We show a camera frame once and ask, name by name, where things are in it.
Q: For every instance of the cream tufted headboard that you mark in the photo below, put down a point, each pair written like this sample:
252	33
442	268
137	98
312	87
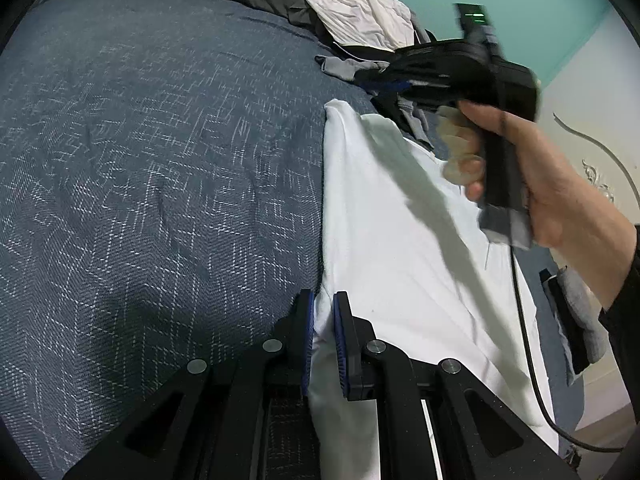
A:
600	160

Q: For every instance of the white long-sleeved shirt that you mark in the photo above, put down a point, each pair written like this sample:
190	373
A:
400	260

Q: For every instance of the bed with blue patterned sheet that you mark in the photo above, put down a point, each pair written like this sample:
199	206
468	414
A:
150	185

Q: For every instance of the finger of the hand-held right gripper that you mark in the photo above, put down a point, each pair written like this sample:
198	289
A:
385	80

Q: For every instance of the folded grey sweater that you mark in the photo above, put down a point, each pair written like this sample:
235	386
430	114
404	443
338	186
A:
582	305

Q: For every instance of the white garment with black trim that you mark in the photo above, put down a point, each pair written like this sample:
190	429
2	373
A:
360	10

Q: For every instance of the pile of unfolded clothes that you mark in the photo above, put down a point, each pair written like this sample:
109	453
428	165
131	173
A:
345	67

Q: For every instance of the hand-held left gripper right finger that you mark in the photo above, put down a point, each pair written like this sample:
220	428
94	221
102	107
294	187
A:
341	350

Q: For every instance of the person's right forearm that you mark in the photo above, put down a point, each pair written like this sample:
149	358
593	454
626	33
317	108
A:
600	255

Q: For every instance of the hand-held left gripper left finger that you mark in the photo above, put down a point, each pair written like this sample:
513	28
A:
309	345

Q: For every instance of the person's right hand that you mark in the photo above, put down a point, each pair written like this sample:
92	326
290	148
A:
550	185

